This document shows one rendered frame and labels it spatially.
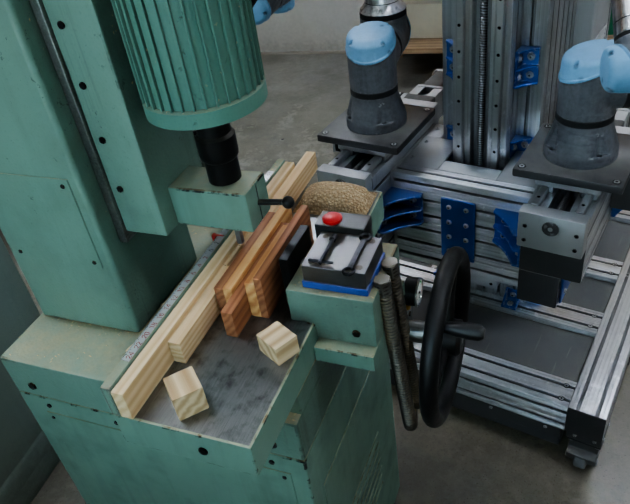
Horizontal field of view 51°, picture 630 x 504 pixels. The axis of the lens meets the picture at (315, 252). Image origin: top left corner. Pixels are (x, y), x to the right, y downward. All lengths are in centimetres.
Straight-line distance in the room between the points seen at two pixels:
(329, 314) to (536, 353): 103
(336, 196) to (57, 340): 56
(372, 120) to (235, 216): 69
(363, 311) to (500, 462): 106
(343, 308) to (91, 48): 49
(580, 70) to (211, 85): 78
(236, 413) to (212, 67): 45
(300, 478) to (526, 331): 103
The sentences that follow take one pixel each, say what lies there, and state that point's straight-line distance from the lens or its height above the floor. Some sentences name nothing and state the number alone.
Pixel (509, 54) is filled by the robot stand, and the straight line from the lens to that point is 157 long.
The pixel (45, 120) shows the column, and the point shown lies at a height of 122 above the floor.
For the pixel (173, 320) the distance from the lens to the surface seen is 98.
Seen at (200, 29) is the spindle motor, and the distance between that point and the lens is 85.
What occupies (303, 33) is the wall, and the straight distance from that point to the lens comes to 454.
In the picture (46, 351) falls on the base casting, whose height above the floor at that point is 80.
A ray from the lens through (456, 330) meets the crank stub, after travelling 96.
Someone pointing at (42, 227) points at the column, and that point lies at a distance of 116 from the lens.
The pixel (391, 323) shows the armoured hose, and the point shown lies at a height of 89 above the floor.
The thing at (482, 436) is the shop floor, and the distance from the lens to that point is 197.
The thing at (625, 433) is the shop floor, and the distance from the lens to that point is 205.
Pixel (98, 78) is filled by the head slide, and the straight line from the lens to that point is 97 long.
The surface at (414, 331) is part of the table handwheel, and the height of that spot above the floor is 82.
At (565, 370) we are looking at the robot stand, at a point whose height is 21.
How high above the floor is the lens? 157
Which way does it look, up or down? 37 degrees down
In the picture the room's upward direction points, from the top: 9 degrees counter-clockwise
